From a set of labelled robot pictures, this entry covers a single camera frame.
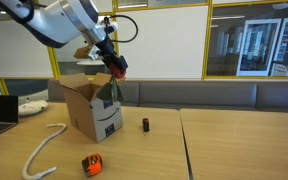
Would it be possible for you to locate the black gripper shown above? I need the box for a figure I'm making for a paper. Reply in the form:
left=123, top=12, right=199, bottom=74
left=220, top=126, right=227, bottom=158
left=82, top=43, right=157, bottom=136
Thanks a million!
left=96, top=37, right=128, bottom=74

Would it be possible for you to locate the green leafy plush toy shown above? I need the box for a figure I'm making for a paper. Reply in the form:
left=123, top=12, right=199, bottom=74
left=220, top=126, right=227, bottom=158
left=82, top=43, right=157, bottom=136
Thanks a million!
left=96, top=76, right=124, bottom=102

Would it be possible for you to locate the small black orange connector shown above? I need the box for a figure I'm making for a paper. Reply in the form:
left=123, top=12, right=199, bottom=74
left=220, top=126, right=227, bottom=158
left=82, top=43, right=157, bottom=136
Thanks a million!
left=142, top=118, right=150, bottom=133

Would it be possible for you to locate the white braided rope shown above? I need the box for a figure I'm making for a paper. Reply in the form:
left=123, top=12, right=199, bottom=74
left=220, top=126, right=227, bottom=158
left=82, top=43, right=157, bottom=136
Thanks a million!
left=21, top=122, right=68, bottom=180

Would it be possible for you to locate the orange black tape measure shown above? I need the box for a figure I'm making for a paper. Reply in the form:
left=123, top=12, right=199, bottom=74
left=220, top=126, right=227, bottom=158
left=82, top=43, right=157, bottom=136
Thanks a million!
left=82, top=153, right=103, bottom=177

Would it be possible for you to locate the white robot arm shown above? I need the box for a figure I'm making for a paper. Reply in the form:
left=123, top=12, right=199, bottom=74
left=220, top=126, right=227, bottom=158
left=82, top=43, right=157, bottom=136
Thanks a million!
left=0, top=0, right=128, bottom=78

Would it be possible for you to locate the brown cardboard box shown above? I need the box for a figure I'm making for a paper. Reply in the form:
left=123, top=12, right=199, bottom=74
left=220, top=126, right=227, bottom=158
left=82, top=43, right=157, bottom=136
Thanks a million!
left=48, top=73, right=123, bottom=143

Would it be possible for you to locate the white rounded device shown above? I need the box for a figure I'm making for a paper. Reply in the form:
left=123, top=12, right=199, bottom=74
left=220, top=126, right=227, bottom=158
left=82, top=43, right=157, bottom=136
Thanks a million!
left=18, top=100, right=48, bottom=116

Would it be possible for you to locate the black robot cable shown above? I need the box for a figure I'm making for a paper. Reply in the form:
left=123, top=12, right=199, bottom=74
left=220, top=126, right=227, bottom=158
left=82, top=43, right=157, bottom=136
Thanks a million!
left=102, top=14, right=139, bottom=44

